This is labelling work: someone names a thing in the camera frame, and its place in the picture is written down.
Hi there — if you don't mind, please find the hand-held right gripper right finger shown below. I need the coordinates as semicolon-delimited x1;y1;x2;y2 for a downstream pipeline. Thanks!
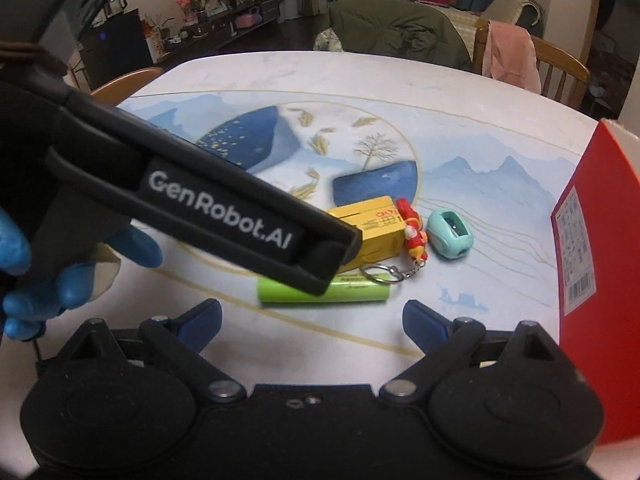
378;300;571;403

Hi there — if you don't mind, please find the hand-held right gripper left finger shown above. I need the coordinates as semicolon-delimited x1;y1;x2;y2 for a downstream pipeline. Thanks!
65;299;247;403

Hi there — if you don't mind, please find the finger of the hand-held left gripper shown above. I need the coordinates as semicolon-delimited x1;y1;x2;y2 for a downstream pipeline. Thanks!
294;241;352;297

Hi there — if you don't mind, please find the green tube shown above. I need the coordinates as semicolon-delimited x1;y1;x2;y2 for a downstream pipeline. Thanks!
257;273;393;306

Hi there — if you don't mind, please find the yellow cardboard box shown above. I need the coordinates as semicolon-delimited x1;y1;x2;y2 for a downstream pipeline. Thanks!
327;196;407;274

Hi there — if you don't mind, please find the red cardboard box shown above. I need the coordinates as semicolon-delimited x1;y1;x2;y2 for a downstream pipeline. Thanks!
550;119;640;447

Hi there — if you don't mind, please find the person's left hand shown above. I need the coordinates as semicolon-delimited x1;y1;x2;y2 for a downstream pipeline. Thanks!
0;207;164;342

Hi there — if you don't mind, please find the teal pencil sharpener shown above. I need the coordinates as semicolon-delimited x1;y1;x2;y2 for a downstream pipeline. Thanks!
426;210;474;261

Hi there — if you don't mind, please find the wooden chair with curved back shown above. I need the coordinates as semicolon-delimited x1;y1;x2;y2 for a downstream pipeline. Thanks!
90;67;166;107

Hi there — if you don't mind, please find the black cabinet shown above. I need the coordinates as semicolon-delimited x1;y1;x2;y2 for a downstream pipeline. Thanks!
79;7;152;92

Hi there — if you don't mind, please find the dark low shelf unit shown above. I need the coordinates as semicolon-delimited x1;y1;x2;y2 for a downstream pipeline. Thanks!
150;0;290;56

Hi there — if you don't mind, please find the pink bag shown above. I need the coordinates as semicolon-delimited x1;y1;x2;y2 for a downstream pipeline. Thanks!
234;7;262;30

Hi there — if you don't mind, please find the white patterned cloth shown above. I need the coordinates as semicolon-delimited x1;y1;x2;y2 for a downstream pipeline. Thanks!
313;28;345;53

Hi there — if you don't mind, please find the dark green jacket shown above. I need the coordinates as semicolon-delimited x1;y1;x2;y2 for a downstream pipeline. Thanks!
328;0;474;72

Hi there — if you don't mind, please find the pink cloth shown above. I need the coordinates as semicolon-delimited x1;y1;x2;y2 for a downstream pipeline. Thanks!
487;20;543;95

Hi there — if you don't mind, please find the wooden chair with slatted back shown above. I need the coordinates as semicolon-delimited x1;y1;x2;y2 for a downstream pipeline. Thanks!
473;18;592;107

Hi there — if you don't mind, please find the sofa with blankets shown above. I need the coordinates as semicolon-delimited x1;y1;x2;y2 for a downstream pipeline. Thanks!
419;0;545;37

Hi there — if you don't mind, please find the red figurine keychain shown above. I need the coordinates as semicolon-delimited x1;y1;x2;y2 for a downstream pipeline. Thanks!
360;198;429;286

